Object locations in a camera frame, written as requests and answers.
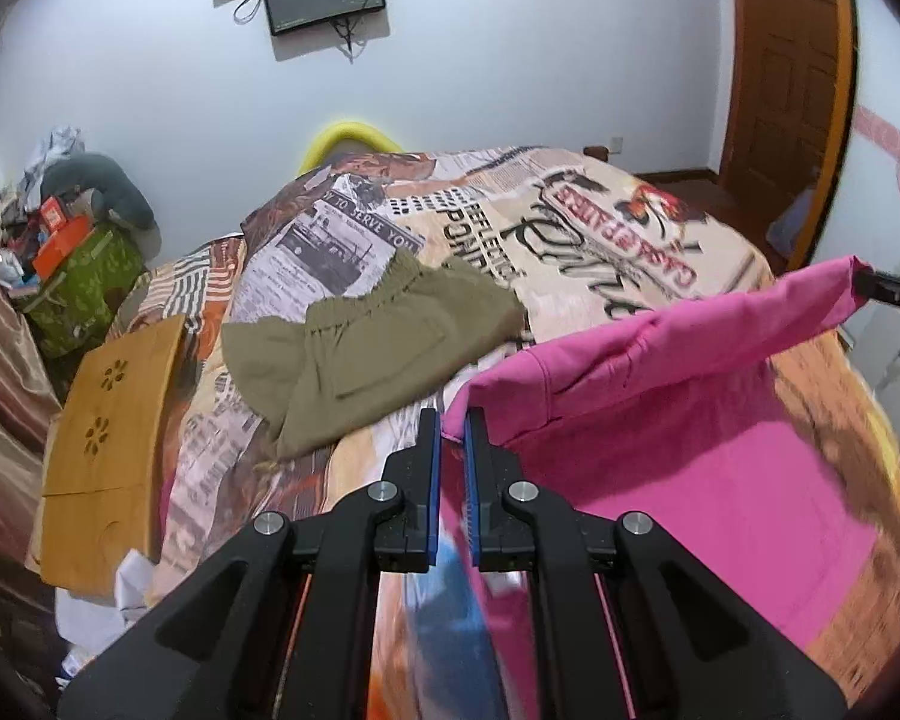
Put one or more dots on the grey plush toy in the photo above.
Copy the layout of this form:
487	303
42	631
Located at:
105	184

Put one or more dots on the green patterned bag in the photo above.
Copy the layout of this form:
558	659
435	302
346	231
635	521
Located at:
82	292

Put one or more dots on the pink pants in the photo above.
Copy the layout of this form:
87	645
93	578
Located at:
690	435

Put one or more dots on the small red box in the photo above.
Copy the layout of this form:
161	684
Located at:
54	214

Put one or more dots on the yellow pillow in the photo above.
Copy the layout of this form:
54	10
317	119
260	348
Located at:
345	136

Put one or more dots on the wall socket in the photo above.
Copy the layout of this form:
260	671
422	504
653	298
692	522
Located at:
615	144

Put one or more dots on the white appliance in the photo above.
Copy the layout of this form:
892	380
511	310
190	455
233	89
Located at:
896	367

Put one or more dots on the grey crumpled clothes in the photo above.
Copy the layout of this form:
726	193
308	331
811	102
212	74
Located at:
56	150

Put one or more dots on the printed blanket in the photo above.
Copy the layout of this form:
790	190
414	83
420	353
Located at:
585	225

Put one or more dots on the wooden lap table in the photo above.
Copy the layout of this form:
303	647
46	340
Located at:
112	450

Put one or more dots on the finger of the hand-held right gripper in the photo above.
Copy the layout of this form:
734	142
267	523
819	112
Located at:
892	290

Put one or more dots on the wooden door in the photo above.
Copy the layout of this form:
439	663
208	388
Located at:
787	75

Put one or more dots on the brown satin curtain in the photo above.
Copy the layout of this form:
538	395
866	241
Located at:
0	390

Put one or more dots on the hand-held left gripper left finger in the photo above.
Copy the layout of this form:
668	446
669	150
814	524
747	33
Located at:
433	495

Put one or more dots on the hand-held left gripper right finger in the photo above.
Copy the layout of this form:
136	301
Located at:
471	495

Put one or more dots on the white cloth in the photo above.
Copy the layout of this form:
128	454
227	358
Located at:
101	615

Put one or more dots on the orange box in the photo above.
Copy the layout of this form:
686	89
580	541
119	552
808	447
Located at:
60	247

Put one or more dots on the olive green pants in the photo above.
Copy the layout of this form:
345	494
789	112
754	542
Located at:
375	345

